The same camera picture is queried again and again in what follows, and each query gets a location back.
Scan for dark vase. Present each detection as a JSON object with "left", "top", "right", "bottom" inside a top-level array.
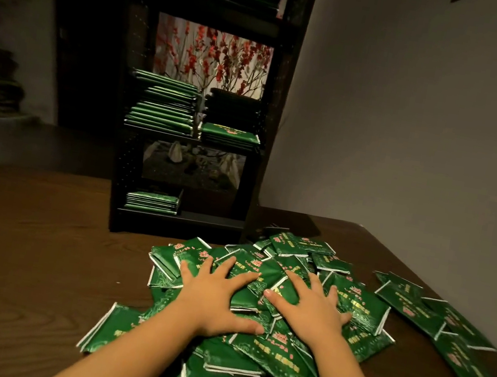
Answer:
[{"left": 0, "top": 46, "right": 34, "bottom": 117}]

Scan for person's left forearm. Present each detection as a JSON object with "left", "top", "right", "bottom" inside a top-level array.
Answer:
[{"left": 45, "top": 292, "right": 229, "bottom": 377}]

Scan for person's left hand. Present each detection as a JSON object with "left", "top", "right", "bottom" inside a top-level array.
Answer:
[{"left": 166, "top": 246, "right": 267, "bottom": 347}]

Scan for pile of green packets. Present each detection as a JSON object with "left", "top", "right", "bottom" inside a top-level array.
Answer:
[{"left": 71, "top": 196, "right": 497, "bottom": 377}]

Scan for person's right hand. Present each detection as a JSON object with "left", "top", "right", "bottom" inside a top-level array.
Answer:
[{"left": 255, "top": 262, "right": 361, "bottom": 358}]

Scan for red berry branches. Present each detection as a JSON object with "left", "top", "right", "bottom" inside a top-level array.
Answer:
[{"left": 146, "top": 13, "right": 278, "bottom": 105}]

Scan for black metal shelf rack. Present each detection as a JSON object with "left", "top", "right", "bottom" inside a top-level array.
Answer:
[{"left": 79, "top": 0, "right": 320, "bottom": 261}]

